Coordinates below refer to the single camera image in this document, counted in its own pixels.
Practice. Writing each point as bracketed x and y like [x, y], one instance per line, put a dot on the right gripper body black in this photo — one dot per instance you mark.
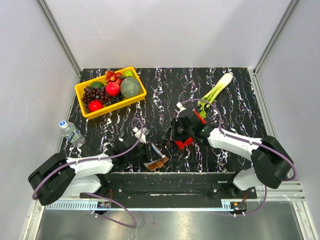
[179, 132]

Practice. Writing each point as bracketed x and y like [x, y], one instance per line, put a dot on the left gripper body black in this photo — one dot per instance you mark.
[140, 154]

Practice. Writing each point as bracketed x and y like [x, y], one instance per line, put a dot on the brown leather card holder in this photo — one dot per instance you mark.
[157, 164]

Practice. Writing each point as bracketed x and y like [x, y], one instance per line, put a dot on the light blue credit card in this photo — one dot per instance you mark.
[158, 151]

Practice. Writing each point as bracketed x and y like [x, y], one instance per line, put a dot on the red plastic card box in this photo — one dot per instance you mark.
[180, 144]

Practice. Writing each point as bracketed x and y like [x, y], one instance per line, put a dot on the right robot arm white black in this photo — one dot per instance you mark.
[270, 162]

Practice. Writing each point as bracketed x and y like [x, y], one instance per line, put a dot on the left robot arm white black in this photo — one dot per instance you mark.
[61, 176]

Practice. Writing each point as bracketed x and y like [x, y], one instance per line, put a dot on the black marble pattern mat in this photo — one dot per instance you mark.
[237, 107]

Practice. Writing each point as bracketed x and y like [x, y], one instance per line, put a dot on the green celery stalk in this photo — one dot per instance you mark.
[213, 93]

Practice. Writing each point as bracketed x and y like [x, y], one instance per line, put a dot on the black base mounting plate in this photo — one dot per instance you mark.
[122, 189]

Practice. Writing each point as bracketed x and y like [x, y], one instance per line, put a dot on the green cantaloupe melon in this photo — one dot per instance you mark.
[130, 87]

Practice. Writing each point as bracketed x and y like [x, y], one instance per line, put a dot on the red apple lower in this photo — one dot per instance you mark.
[95, 105]

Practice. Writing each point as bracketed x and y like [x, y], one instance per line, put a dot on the red apple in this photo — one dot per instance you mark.
[95, 105]
[113, 89]

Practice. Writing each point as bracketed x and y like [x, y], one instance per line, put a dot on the red apple upper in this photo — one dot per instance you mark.
[113, 89]

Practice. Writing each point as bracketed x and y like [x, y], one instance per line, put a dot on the yellow plastic fruit tray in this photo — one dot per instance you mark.
[125, 102]

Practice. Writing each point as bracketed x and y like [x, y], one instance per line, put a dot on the dark purple grape bunch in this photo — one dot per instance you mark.
[91, 94]

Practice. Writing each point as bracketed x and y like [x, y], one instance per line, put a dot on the clear plastic water bottle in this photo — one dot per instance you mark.
[71, 133]

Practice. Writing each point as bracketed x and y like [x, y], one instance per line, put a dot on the red lychee cluster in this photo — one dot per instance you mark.
[113, 77]

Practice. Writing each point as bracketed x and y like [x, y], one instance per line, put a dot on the dark green avocado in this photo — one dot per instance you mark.
[96, 85]

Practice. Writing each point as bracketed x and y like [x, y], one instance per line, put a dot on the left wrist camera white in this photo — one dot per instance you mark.
[140, 134]

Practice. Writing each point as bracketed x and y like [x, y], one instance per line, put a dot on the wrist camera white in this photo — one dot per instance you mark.
[179, 108]
[140, 134]

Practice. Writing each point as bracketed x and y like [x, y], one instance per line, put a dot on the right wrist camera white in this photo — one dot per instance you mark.
[179, 108]

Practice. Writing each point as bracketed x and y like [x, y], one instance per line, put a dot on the aluminium frame rail front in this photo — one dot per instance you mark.
[287, 192]

